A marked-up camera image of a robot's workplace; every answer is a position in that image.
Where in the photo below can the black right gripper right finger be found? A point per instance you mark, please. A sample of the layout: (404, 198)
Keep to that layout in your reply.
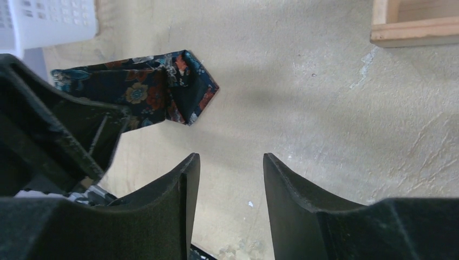
(309, 222)

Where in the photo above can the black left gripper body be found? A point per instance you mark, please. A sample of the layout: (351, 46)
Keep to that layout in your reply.
(48, 137)

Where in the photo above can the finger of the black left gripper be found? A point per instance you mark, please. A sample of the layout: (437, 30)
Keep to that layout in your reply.
(114, 119)

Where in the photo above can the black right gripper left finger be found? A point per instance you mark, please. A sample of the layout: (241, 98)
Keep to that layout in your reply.
(154, 222)

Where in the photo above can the navy floral patterned tie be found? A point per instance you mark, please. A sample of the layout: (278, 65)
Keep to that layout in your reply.
(173, 86)

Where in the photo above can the white plastic basket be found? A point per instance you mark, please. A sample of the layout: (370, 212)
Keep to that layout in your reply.
(28, 24)

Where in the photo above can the wooden compartment tray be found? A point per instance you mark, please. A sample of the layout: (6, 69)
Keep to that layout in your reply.
(397, 24)

